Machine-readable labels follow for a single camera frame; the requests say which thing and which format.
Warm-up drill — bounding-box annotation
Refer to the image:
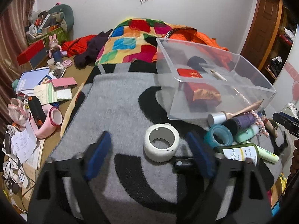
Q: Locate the grey green neck pillow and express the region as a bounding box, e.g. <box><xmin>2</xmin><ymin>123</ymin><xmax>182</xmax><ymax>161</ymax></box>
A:
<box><xmin>48</xmin><ymin>4</ymin><xmax>74</xmax><ymax>32</ymax></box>

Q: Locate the teal squeeze tube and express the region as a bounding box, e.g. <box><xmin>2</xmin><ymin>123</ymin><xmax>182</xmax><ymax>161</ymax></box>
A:
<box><xmin>234</xmin><ymin>124</ymin><xmax>259</xmax><ymax>143</ymax></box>

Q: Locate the blue notebook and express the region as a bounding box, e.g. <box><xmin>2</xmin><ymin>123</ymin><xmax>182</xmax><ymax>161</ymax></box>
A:
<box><xmin>16</xmin><ymin>67</ymin><xmax>50</xmax><ymax>93</ymax></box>

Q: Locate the teal tape roll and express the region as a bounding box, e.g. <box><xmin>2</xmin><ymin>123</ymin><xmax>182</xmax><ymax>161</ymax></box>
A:
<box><xmin>204</xmin><ymin>124</ymin><xmax>233</xmax><ymax>148</ymax></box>

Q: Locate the braided pastel bracelet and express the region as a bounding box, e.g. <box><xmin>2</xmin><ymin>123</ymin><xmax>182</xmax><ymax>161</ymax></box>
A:
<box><xmin>250</xmin><ymin>111</ymin><xmax>271</xmax><ymax>138</ymax></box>

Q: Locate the pink rabbit figurine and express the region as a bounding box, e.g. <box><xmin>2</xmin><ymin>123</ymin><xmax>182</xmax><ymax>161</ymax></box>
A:
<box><xmin>48</xmin><ymin>34</ymin><xmax>62</xmax><ymax>63</ymax></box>

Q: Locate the wooden wardrobe shelf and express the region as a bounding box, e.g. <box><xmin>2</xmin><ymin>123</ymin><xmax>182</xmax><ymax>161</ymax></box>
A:
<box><xmin>258</xmin><ymin>5</ymin><xmax>297</xmax><ymax>83</ymax></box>

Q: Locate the orange down jacket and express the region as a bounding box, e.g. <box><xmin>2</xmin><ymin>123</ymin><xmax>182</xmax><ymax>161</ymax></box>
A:
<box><xmin>162</xmin><ymin>27</ymin><xmax>232</xmax><ymax>69</ymax></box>

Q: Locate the red tea packet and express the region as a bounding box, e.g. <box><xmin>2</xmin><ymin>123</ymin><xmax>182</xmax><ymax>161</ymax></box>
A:
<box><xmin>177</xmin><ymin>68</ymin><xmax>221</xmax><ymax>107</ymax></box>

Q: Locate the clear plastic storage bin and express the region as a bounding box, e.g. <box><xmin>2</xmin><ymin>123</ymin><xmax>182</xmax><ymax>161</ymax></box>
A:
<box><xmin>157</xmin><ymin>38</ymin><xmax>276</xmax><ymax>120</ymax></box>

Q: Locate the red garment on floor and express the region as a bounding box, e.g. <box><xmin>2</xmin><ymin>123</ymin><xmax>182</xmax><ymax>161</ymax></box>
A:
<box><xmin>61</xmin><ymin>35</ymin><xmax>96</xmax><ymax>57</ymax></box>

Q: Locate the white pen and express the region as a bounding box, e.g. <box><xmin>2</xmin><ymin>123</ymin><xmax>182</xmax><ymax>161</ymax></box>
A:
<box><xmin>210</xmin><ymin>70</ymin><xmax>227</xmax><ymax>81</ymax></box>

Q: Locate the cream red-capped tube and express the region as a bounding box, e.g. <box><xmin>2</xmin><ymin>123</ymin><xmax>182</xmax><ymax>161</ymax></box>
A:
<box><xmin>261</xmin><ymin>115</ymin><xmax>278</xmax><ymax>139</ymax></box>

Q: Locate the white tape roll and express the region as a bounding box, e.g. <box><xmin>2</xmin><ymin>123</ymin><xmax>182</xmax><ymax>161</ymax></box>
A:
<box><xmin>143</xmin><ymin>123</ymin><xmax>180</xmax><ymax>163</ymax></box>

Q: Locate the green box of clutter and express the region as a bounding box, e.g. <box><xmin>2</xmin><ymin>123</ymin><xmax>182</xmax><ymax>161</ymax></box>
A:
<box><xmin>26</xmin><ymin>11</ymin><xmax>71</xmax><ymax>45</ymax></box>

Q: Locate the colourful patchwork quilt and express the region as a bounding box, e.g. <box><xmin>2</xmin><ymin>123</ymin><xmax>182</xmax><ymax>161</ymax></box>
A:
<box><xmin>94</xmin><ymin>18</ymin><xmax>199</xmax><ymax>66</ymax></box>

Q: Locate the wooden door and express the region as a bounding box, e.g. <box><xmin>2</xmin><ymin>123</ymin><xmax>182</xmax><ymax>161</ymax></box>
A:
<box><xmin>241</xmin><ymin>0</ymin><xmax>283</xmax><ymax>70</ymax></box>

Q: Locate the dark purple garment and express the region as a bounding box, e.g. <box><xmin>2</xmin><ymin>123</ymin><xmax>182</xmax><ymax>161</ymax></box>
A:
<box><xmin>73</xmin><ymin>29</ymin><xmax>113</xmax><ymax>69</ymax></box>

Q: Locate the purple folding umbrella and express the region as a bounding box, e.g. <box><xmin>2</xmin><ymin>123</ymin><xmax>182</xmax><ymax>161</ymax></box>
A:
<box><xmin>223</xmin><ymin>113</ymin><xmax>256</xmax><ymax>136</ymax></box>

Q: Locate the red long box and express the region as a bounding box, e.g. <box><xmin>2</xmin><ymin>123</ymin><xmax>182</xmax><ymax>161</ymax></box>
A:
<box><xmin>17</xmin><ymin>39</ymin><xmax>45</xmax><ymax>66</ymax></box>

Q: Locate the mint green Miniso tube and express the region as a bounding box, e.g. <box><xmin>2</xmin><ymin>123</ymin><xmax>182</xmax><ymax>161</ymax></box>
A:
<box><xmin>244</xmin><ymin>141</ymin><xmax>279</xmax><ymax>164</ymax></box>

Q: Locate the pink flat box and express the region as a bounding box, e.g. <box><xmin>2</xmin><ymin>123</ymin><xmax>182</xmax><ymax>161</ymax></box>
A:
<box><xmin>52</xmin><ymin>77</ymin><xmax>77</xmax><ymax>90</ymax></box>

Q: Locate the green glass spray bottle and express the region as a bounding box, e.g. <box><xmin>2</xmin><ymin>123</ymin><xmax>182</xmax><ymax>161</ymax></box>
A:
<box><xmin>214</xmin><ymin>143</ymin><xmax>259</xmax><ymax>166</ymax></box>

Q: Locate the striped curtain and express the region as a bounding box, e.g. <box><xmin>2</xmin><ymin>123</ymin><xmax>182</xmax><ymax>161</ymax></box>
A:
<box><xmin>1</xmin><ymin>0</ymin><xmax>35</xmax><ymax>128</ymax></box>

